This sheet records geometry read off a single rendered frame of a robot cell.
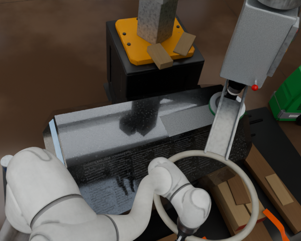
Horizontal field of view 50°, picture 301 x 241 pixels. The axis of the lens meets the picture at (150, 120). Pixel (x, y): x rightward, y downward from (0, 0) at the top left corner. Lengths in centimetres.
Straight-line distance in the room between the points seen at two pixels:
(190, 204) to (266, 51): 80
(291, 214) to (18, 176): 220
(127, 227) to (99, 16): 337
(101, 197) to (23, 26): 261
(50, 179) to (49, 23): 325
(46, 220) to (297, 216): 220
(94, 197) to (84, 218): 98
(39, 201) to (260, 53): 117
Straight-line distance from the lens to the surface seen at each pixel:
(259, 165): 279
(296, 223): 268
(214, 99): 197
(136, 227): 87
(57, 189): 76
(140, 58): 227
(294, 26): 149
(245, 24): 150
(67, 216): 73
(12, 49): 365
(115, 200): 176
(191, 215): 115
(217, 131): 172
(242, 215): 240
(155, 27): 228
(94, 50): 352
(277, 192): 271
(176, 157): 159
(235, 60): 162
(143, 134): 176
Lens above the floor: 228
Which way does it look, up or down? 52 degrees down
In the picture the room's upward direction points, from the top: 9 degrees clockwise
